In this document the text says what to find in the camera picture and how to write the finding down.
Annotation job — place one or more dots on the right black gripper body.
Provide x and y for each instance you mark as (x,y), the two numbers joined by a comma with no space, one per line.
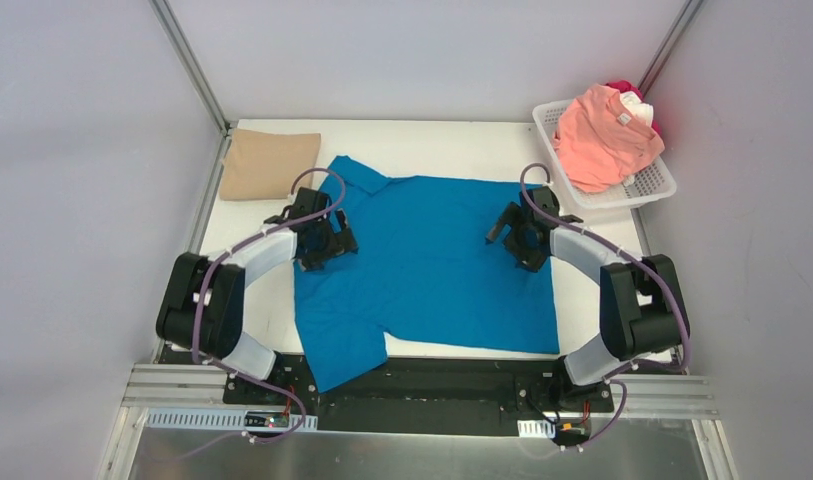
(512,237)

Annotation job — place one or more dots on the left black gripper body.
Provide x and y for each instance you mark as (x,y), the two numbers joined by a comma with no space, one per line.
(336,238)

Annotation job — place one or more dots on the blue t shirt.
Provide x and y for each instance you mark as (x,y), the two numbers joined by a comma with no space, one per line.
(423,272)

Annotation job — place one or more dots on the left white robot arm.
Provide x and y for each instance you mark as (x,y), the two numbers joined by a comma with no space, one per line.
(202,309)

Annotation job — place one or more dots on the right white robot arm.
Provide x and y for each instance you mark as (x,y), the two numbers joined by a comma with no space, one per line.
(640,305)

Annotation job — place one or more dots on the folded beige t shirt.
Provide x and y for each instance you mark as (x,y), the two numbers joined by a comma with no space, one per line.
(263,166)

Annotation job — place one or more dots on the salmon pink t shirt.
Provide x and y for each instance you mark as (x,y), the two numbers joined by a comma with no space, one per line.
(600,144)

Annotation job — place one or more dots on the white plastic basket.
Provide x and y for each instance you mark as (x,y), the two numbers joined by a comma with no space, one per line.
(651,184)

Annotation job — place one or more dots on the white garment in basket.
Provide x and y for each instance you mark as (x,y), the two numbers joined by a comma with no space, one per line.
(639,109)

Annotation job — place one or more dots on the magenta garment in basket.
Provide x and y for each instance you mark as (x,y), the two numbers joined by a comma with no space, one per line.
(624,86)

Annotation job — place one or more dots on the right controller board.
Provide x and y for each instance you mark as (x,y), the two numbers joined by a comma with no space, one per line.
(559,433)

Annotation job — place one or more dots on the controller board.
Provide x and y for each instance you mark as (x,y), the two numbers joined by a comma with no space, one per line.
(257,421)
(559,433)

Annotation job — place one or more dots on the left controller board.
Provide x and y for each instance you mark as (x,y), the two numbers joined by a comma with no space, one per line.
(257,421)

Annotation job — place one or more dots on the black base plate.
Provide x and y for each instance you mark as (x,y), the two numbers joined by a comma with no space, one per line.
(434,396)

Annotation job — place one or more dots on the aluminium frame rail left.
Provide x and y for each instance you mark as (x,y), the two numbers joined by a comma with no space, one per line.
(185,54)

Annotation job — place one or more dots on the aluminium frame rail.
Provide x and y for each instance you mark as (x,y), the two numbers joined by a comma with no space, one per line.
(679,27)
(185,54)

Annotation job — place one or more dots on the aluminium frame rail right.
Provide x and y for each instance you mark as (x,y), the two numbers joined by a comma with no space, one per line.
(679,27)

